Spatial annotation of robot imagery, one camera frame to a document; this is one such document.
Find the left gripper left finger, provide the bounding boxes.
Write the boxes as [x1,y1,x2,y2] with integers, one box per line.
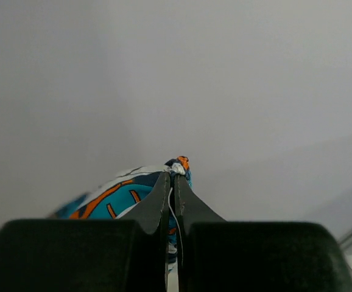
[0,173,171,291]

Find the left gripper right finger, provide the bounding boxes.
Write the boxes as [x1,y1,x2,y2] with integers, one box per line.
[173,176,352,292]

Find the colourful patterned shorts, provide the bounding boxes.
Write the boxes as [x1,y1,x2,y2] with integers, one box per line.
[46,156,194,274]

